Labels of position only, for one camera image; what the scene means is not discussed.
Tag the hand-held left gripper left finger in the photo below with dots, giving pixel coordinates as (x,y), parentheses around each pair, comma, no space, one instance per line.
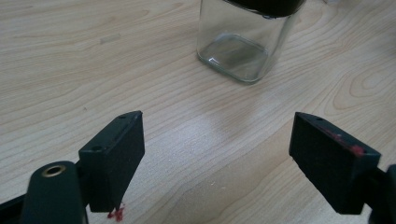
(112,161)

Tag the glass jar with black lid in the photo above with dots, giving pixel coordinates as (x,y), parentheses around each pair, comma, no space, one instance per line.
(236,46)

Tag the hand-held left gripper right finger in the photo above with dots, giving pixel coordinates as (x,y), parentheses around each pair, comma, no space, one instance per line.
(327,168)

